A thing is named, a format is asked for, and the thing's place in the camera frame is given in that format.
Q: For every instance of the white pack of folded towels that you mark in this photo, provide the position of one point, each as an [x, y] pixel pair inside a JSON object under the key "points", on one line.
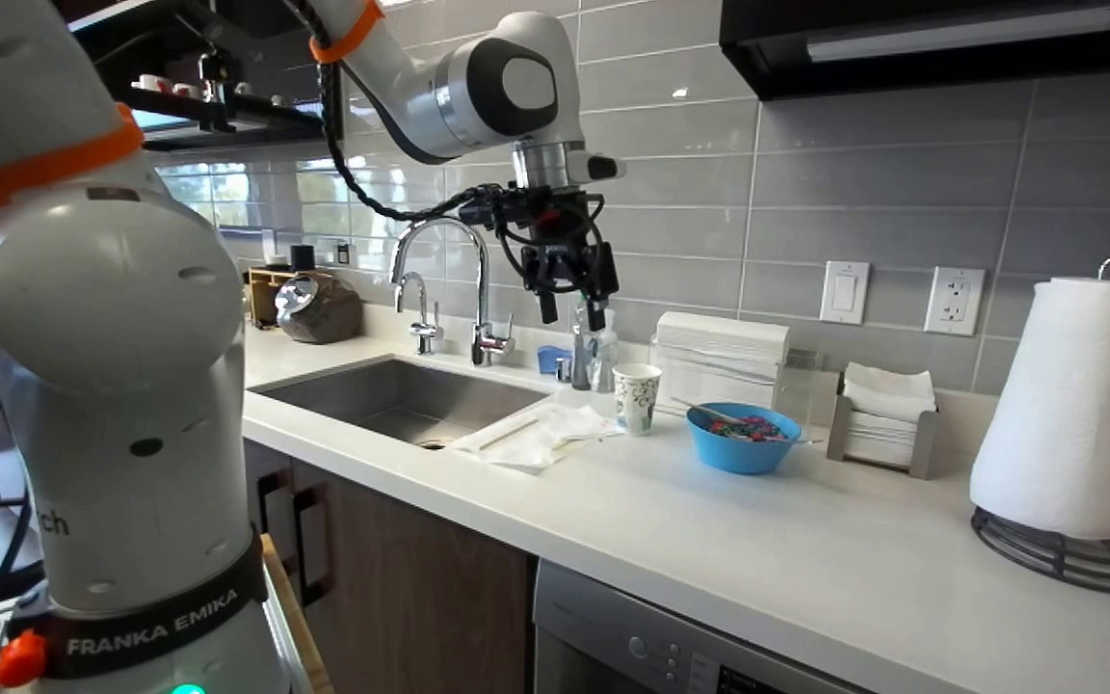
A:
{"points": [[719, 361]]}

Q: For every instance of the colourful candies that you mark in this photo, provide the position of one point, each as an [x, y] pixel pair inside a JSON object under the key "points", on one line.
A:
{"points": [[753, 430]]}

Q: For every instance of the white wall socket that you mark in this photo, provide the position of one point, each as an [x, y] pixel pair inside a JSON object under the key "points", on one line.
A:
{"points": [[954, 301]]}

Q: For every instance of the small wall socket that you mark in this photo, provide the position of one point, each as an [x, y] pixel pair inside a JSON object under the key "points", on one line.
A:
{"points": [[343, 253]]}

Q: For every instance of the glass jar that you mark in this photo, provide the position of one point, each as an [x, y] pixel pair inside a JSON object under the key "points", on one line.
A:
{"points": [[799, 390]]}

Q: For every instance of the row of white cups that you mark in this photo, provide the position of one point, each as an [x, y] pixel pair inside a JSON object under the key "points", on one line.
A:
{"points": [[155, 84]]}

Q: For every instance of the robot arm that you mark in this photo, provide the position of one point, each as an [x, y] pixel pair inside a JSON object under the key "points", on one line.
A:
{"points": [[112, 318]]}

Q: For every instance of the wide wooden cabinet door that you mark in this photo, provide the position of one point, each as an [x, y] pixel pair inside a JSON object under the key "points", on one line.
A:
{"points": [[420, 598]]}

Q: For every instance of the stack of white napkins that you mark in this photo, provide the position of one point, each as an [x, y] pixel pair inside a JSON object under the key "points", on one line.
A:
{"points": [[887, 400]]}

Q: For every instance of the tall chrome tap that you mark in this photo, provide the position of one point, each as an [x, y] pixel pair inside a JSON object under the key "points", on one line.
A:
{"points": [[480, 289]]}

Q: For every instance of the black cup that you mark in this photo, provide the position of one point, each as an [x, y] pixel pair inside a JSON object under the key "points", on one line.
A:
{"points": [[302, 258]]}

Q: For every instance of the blue sponge holder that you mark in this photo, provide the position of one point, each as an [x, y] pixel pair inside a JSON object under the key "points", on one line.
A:
{"points": [[550, 360]]}

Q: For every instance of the blue bowl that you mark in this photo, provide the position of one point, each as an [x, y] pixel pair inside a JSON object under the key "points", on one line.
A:
{"points": [[738, 455]]}

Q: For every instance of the patterned paper cup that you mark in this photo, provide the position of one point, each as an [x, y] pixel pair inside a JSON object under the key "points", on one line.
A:
{"points": [[636, 400]]}

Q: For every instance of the spoon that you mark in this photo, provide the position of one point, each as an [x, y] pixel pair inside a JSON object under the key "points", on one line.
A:
{"points": [[704, 412]]}

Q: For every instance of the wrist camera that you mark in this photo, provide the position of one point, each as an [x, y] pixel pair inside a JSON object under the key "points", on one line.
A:
{"points": [[497, 205]]}

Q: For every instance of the heap of white paper towels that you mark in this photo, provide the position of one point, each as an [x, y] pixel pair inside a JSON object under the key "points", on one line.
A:
{"points": [[536, 436]]}

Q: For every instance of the black wall shelf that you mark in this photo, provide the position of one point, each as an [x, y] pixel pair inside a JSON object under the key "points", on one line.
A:
{"points": [[227, 120]]}

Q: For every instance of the wooden rack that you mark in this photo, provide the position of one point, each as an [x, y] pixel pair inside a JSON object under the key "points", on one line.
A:
{"points": [[261, 294]]}

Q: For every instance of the small chrome tap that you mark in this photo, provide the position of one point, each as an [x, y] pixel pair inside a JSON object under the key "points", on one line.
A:
{"points": [[420, 328]]}

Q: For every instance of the clear soap bottle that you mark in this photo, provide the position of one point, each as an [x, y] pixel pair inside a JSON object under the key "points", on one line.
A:
{"points": [[604, 364]]}

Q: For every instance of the steel sink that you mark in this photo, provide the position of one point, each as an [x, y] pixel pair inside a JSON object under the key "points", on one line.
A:
{"points": [[401, 395]]}

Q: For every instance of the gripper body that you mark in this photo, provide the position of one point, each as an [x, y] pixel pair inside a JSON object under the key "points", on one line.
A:
{"points": [[555, 253]]}

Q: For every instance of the white switch plate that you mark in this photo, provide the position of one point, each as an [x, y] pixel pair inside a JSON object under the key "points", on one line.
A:
{"points": [[844, 292]]}

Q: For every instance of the narrow wooden cabinet door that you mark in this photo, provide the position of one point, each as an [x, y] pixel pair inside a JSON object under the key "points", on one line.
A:
{"points": [[271, 463]]}

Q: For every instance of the white paper towel roll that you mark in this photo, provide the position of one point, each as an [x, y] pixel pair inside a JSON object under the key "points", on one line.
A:
{"points": [[1075, 405]]}

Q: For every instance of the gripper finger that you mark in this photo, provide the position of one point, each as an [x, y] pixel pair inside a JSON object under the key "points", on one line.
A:
{"points": [[548, 306], [599, 289]]}

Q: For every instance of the grey soap dispenser bottle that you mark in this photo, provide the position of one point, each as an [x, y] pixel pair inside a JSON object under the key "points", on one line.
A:
{"points": [[581, 361]]}

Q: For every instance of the metal napkin holder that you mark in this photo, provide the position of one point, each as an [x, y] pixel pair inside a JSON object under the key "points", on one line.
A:
{"points": [[923, 448]]}

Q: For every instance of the steel dishwasher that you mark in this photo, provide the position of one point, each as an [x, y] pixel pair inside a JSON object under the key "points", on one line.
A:
{"points": [[613, 646]]}

